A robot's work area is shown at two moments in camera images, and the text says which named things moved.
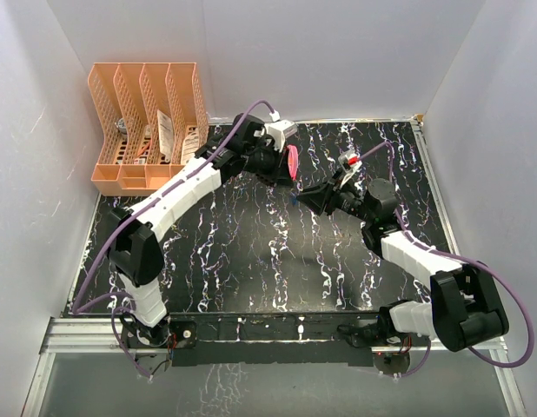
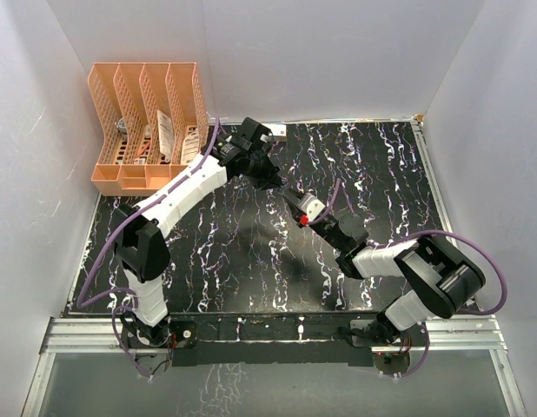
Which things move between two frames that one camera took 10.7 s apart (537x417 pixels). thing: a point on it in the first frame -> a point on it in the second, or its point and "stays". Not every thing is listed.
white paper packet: (166, 135) stays
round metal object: (122, 125) stays
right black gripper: (317, 197) -> (296, 212)
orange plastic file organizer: (153, 122) stays
